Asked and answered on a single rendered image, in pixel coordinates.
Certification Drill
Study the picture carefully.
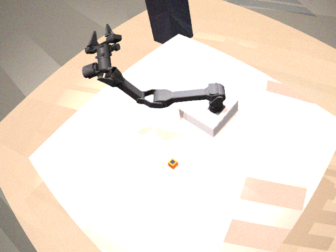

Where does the orange block with blue square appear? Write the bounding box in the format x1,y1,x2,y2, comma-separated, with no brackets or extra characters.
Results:
168,158,179,169

